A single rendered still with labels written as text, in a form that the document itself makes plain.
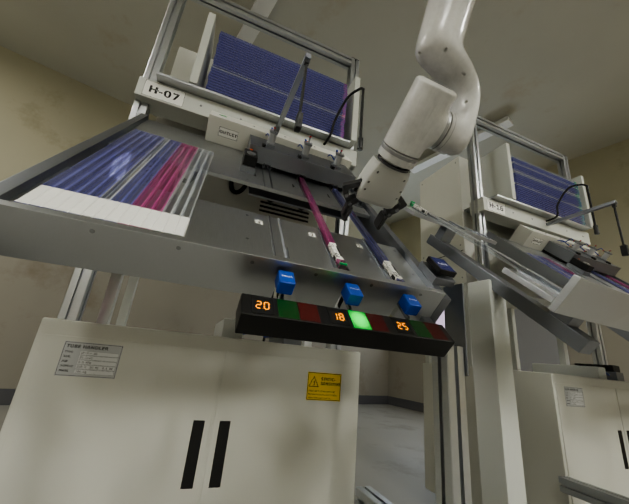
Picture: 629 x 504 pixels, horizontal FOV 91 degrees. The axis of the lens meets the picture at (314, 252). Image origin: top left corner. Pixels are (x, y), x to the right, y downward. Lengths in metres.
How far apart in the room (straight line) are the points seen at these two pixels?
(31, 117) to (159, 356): 3.63
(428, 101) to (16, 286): 3.49
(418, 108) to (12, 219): 0.62
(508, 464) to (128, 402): 0.77
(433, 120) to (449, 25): 0.18
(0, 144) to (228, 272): 3.69
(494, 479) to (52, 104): 4.30
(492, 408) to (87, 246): 0.81
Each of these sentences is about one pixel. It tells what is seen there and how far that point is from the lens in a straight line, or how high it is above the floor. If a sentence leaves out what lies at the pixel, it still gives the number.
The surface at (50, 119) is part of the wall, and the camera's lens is 4.19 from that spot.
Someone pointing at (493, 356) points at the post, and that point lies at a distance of 0.83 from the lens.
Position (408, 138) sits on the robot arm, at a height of 1.01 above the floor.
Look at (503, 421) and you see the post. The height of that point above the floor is 0.51.
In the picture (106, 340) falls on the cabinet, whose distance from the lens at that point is 0.76.
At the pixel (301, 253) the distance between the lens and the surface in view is 0.54.
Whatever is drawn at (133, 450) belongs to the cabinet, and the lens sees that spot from 0.78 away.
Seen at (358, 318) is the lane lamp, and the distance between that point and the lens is 0.47.
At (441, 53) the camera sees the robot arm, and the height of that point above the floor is 1.17.
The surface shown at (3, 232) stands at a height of 0.70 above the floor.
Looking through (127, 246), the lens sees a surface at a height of 0.71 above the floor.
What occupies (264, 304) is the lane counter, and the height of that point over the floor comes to 0.66.
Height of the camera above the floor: 0.60
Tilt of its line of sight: 19 degrees up
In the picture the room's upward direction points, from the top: 6 degrees clockwise
